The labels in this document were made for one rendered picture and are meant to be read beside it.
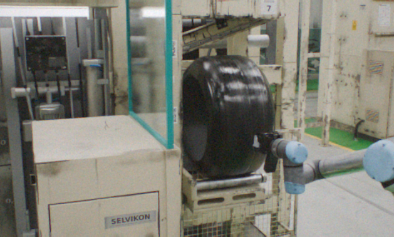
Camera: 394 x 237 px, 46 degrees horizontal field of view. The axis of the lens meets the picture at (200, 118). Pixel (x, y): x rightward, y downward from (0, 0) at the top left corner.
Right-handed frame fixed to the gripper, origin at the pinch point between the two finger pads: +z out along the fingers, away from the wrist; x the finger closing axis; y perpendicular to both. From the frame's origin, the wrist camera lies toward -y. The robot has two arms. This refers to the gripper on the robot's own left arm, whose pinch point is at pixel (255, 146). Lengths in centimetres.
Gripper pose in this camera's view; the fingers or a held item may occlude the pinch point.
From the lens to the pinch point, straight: 202.4
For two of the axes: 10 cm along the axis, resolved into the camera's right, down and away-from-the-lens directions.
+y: -0.4, -10.0, -0.9
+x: -9.4, 0.7, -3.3
